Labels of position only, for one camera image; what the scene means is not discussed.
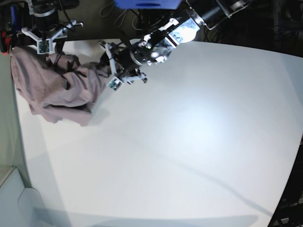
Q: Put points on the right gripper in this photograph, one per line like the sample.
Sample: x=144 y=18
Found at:
x=48 y=27

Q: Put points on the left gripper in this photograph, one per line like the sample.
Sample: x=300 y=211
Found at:
x=124 y=62

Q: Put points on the mauve t-shirt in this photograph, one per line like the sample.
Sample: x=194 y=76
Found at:
x=58 y=86

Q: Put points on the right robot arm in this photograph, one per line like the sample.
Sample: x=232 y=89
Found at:
x=61 y=5

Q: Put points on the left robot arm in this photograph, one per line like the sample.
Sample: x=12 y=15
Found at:
x=157 y=43

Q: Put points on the red black clamp tool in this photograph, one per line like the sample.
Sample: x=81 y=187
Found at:
x=5 y=41

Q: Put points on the blue box overhead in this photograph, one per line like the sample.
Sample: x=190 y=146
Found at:
x=147 y=4

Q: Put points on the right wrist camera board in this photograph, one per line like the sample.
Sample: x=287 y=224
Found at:
x=43 y=47

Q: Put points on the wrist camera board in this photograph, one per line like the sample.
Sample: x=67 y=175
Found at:
x=115 y=84
x=43 y=47

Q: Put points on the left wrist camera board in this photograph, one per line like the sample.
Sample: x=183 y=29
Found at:
x=115 y=84

